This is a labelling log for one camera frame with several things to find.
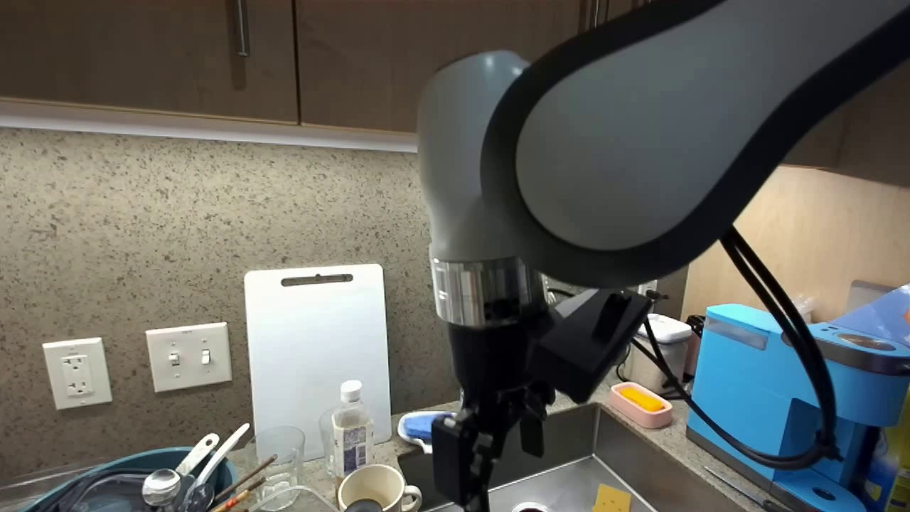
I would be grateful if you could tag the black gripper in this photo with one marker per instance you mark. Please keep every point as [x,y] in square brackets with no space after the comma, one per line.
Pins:
[492,370]

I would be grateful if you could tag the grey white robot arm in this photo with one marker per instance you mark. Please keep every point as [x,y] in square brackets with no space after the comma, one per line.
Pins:
[662,143]

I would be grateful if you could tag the white under-cabinet light strip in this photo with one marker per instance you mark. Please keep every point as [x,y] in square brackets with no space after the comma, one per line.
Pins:
[189,128]

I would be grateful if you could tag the stainless steel sink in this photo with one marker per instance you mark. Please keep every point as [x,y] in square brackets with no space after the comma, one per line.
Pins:
[557,485]

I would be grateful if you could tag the blue sponge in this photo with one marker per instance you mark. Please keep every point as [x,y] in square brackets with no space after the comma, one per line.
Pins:
[416,424]

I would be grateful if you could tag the yellow sponge piece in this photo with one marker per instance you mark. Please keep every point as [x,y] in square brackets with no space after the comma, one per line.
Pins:
[613,500]

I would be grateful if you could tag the white ceramic mug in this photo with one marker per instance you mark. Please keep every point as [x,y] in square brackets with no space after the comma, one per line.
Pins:
[372,485]

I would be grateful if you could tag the yellow sponge in pink dish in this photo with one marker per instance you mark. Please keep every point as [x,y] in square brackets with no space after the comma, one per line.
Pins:
[644,399]

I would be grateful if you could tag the clear bottle with white cap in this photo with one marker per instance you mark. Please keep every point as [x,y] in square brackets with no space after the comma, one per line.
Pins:
[348,444]

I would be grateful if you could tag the white plastic cutting board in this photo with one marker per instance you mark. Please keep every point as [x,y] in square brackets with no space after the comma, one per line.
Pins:
[317,360]

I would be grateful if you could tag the clear drinking glass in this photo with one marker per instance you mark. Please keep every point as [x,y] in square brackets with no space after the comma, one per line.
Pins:
[278,457]

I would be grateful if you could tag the clear glass bowl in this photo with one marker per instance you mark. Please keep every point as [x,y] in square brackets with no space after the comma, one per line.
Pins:
[284,502]

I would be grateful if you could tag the brown wooden chopsticks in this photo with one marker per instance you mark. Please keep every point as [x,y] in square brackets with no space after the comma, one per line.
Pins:
[247,473]

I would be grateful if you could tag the white plastic spoon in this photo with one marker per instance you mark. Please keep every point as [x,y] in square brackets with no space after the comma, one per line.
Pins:
[227,444]

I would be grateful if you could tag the clear plastic bag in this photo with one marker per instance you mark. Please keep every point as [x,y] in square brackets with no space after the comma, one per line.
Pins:
[805,308]

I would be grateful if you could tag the metal ladle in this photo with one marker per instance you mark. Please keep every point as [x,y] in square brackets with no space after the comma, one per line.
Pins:
[160,488]

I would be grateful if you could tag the light wood side panel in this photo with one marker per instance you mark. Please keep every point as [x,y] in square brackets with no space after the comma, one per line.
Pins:
[834,238]

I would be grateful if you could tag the light blue cloth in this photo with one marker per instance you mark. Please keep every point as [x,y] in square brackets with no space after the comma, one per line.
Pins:
[877,316]

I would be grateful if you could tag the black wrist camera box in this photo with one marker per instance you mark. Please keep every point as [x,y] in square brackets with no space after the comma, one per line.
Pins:
[587,345]

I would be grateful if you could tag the white light switch plate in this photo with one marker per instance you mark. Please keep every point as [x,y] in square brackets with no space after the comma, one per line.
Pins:
[189,356]

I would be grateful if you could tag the white wall power outlet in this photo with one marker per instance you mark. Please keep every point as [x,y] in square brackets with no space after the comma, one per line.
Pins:
[75,374]

